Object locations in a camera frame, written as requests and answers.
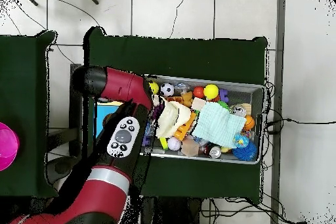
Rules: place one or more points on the mint green cloth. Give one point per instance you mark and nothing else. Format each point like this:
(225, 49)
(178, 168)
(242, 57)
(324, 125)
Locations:
(218, 124)

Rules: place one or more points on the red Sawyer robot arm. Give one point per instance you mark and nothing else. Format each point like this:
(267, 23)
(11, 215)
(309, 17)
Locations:
(118, 84)

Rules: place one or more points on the wooden box with three holes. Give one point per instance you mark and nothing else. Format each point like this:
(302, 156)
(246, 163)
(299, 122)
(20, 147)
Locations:
(101, 111)

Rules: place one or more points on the grey mesh bin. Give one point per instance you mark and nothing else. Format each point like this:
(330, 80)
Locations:
(244, 92)

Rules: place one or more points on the cream cloth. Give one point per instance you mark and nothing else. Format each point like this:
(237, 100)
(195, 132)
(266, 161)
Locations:
(173, 116)

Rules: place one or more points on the small soccer ball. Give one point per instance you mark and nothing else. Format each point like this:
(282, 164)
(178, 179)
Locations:
(167, 89)

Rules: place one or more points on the yellow ball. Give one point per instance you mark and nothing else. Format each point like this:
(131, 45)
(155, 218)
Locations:
(155, 88)
(210, 91)

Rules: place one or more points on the small red ball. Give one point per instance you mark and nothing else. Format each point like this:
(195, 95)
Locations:
(198, 92)

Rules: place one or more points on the wooden cube block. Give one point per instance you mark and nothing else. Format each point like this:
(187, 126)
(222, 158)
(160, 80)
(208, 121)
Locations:
(189, 147)

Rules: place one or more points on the globe print ball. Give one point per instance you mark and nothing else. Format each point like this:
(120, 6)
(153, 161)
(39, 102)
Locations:
(241, 141)

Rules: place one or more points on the small orange basketball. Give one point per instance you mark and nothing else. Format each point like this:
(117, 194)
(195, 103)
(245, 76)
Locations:
(248, 122)

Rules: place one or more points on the blue spiky ball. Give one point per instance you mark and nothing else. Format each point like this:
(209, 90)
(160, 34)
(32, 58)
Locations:
(245, 152)

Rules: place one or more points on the grey floor base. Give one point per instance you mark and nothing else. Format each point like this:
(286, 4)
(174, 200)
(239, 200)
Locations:
(59, 167)

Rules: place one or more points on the dark green side table cloth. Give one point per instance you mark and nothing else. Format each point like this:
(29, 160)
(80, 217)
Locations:
(23, 50)

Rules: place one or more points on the pink plastic bowl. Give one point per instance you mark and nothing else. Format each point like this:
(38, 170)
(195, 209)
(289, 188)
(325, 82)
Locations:
(8, 145)

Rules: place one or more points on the black frame between tables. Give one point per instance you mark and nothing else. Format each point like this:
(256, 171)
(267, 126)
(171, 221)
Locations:
(74, 129)

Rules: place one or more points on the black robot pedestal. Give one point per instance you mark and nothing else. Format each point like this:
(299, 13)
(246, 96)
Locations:
(170, 213)

